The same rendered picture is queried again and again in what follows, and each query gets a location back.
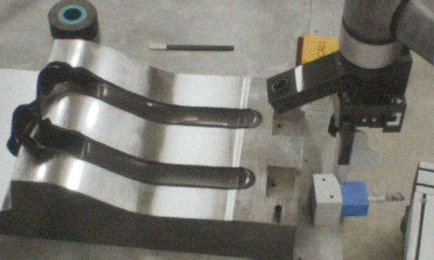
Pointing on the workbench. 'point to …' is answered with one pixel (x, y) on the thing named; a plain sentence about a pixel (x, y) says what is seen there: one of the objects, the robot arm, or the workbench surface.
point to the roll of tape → (73, 20)
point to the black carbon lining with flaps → (114, 95)
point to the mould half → (179, 195)
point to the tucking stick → (191, 48)
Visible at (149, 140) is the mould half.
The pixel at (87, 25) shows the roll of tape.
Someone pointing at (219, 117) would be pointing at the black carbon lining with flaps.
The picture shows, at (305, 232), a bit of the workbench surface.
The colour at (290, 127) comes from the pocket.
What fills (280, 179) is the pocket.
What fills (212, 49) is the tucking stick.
